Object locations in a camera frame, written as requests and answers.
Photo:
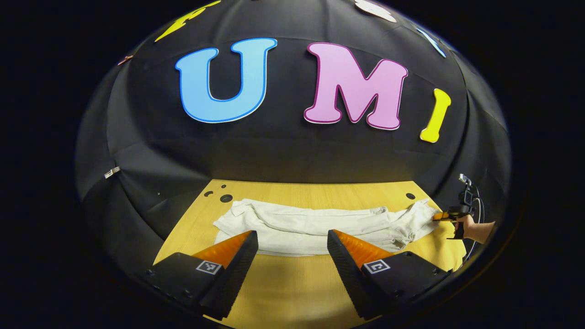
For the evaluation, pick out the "white cloth clip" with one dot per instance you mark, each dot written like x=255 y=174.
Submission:
x=112 y=172

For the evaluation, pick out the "black backdrop cloth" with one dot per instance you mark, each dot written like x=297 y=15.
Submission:
x=274 y=155

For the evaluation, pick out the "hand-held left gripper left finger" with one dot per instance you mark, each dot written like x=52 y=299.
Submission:
x=237 y=269

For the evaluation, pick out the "red cloth clip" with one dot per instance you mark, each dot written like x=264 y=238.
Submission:
x=124 y=59

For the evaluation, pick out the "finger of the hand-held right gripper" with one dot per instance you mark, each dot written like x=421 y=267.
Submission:
x=442 y=216

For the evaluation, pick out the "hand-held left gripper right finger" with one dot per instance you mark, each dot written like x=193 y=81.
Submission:
x=345 y=274

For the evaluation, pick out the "white jeans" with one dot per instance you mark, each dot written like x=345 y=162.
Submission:
x=297 y=224

